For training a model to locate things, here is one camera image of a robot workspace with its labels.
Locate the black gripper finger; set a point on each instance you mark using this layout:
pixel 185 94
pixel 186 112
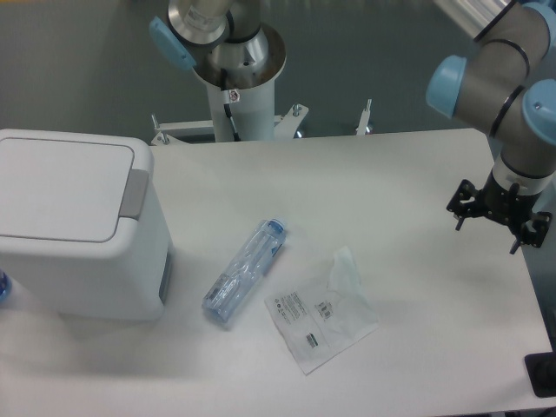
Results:
pixel 465 203
pixel 530 229

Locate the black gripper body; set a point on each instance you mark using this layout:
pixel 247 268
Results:
pixel 507 203

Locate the black device at table edge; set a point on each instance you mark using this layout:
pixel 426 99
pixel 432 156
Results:
pixel 541 371

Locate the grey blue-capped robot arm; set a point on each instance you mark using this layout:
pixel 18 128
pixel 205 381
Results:
pixel 487 93

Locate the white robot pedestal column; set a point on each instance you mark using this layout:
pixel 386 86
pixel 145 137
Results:
pixel 245 113

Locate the silver robot arm base joint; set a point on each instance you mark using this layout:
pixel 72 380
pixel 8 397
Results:
pixel 225 43

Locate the clear printed plastic bag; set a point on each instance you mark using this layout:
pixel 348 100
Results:
pixel 318 323

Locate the grey-edged white trash can lid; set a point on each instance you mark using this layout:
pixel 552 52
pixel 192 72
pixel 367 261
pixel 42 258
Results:
pixel 61 190

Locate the clear plastic water bottle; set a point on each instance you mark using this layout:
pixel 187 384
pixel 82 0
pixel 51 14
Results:
pixel 250 263

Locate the white plastic trash can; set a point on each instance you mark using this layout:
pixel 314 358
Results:
pixel 123 278

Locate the white metal stand frame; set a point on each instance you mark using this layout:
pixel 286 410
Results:
pixel 287 126

